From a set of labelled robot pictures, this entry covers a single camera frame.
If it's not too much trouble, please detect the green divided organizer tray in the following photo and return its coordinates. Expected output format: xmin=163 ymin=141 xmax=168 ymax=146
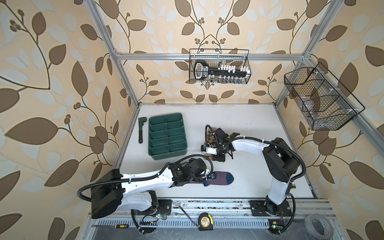
xmin=148 ymin=113 xmax=188 ymax=161

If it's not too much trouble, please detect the aluminium frame rail front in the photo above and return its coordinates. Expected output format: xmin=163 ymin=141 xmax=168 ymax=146
xmin=86 ymin=198 xmax=337 ymax=233

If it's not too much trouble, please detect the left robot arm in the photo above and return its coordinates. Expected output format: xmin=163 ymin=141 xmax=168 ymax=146
xmin=77 ymin=154 xmax=217 ymax=219

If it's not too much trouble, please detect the purple striped sock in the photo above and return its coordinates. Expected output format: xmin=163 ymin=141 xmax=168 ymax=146
xmin=203 ymin=171 xmax=234 ymax=187

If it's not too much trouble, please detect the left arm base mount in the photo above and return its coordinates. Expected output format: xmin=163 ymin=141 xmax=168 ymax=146
xmin=131 ymin=199 xmax=173 ymax=235

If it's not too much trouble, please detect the wire basket back wall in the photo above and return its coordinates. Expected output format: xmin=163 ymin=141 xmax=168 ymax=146
xmin=189 ymin=48 xmax=252 ymax=85

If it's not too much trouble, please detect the yellow black screwdriver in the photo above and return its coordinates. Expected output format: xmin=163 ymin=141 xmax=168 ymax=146
xmin=92 ymin=225 xmax=129 ymax=229

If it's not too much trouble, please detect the yellow black tape measure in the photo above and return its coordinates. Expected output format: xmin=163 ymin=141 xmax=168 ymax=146
xmin=198 ymin=213 xmax=214 ymax=231

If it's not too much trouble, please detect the wire basket right wall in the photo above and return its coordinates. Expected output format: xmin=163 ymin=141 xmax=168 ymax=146
xmin=284 ymin=62 xmax=366 ymax=131

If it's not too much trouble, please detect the clear tape roll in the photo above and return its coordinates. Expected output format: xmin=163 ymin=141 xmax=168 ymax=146
xmin=304 ymin=214 xmax=334 ymax=240

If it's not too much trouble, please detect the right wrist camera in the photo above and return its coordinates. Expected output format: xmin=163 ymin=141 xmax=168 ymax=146
xmin=201 ymin=145 xmax=218 ymax=155

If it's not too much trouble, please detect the black socket set rail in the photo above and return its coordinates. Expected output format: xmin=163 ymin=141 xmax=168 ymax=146
xmin=192 ymin=60 xmax=251 ymax=80

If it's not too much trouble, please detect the wire basket wall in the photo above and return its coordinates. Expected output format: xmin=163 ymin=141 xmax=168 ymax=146
xmin=189 ymin=48 xmax=252 ymax=85
xmin=284 ymin=62 xmax=366 ymax=131

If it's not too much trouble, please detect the brown argyle sock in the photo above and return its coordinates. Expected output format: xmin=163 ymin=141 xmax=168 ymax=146
xmin=206 ymin=132 xmax=220 ymax=153

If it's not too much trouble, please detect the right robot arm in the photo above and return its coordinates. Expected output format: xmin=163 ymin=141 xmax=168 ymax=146
xmin=201 ymin=128 xmax=306 ymax=208

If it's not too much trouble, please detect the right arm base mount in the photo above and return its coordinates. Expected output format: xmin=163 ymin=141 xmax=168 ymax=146
xmin=249 ymin=199 xmax=296 ymax=236

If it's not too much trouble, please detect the green handled tool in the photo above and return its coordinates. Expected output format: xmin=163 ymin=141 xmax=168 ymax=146
xmin=138 ymin=117 xmax=147 ymax=144

